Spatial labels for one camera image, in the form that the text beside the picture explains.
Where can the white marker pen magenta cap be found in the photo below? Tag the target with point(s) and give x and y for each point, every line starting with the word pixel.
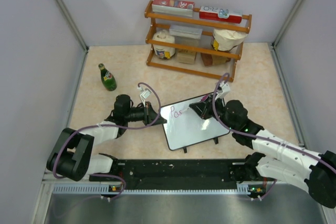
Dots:
pixel 202 99

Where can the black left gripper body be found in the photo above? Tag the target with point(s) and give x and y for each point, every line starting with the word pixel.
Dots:
pixel 147 111

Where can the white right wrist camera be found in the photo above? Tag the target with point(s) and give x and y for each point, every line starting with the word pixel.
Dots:
pixel 222 90

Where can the white whiteboard black frame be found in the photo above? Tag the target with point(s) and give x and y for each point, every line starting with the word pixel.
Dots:
pixel 185 128

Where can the white wrapped jar right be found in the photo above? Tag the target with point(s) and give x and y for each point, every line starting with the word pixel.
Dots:
pixel 225 40

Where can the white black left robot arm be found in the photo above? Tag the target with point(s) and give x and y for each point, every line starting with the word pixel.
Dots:
pixel 72 156

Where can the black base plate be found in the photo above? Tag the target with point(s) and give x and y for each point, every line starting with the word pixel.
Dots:
pixel 183 174

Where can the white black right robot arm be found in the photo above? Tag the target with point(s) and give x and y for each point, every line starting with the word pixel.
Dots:
pixel 274 158

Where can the brown bread package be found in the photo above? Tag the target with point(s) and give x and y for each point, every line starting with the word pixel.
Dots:
pixel 213 60

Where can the orange wooden shelf rack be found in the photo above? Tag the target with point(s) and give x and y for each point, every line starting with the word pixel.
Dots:
pixel 161 21

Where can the grey slotted cable duct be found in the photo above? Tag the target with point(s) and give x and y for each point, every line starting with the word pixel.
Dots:
pixel 241 189

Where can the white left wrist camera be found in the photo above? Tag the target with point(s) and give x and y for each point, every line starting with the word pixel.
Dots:
pixel 144 93

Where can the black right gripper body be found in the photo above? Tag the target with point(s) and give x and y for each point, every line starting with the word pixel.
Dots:
pixel 210 107

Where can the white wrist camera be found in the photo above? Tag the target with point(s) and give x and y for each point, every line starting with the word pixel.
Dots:
pixel 222 90
pixel 144 93

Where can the red white box right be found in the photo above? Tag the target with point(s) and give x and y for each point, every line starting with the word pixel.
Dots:
pixel 220 14

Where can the tan cardboard box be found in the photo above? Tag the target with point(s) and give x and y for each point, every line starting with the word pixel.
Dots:
pixel 186 56

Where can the red white box left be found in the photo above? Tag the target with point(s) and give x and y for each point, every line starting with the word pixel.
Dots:
pixel 173 7

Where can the red white box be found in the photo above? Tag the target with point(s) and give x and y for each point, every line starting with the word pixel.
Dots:
pixel 173 7
pixel 220 14

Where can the green glass bottle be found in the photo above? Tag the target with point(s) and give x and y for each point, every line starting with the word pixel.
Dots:
pixel 107 78

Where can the clear plastic container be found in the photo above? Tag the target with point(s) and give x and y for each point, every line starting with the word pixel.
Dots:
pixel 185 35

